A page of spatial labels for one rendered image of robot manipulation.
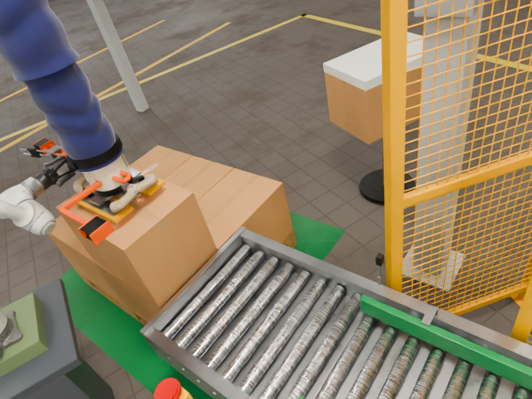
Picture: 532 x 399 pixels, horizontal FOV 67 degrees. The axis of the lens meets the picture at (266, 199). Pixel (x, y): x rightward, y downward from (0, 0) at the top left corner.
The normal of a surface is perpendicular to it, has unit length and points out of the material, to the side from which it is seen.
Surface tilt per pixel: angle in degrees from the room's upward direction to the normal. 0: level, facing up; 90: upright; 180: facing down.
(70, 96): 76
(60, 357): 0
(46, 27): 86
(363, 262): 0
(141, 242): 90
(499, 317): 0
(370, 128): 90
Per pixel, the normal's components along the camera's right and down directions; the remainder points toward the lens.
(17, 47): -0.02, 0.48
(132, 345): -0.20, -0.75
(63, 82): 0.70, 0.52
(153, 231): 0.77, 0.28
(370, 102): 0.46, 0.50
